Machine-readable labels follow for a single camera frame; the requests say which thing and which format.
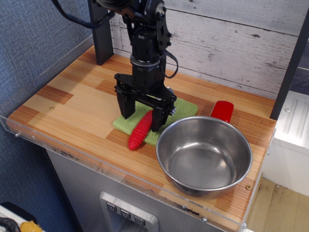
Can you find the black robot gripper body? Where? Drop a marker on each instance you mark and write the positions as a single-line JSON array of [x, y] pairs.
[[148, 83]]

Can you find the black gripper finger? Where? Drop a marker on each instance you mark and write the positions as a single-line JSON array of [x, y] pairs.
[[159, 117], [126, 101]]

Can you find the red handled metal spoon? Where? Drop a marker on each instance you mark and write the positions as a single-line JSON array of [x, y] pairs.
[[140, 132]]

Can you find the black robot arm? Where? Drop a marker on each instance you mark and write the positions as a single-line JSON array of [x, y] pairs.
[[149, 38]]

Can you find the green towel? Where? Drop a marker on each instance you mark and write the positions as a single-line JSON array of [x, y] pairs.
[[183, 109]]

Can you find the grey toy fridge cabinet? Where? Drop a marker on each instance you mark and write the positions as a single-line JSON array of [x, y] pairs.
[[83, 186]]

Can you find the clear acrylic table guard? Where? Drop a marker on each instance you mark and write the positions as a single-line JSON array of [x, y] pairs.
[[53, 91]]

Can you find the silver dispenser button panel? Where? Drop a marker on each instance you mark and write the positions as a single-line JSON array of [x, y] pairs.
[[122, 216]]

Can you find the white ribbed side unit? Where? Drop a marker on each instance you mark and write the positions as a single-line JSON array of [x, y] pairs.
[[287, 159]]

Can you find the steel pot with red handle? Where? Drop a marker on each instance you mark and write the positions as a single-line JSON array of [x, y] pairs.
[[205, 155]]

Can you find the dark grey left post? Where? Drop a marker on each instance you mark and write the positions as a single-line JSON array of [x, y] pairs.
[[102, 35]]

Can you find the dark grey post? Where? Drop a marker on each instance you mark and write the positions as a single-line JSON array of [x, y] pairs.
[[102, 35], [291, 70]]

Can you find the dark grey right post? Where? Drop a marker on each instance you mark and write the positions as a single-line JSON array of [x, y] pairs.
[[291, 70]]

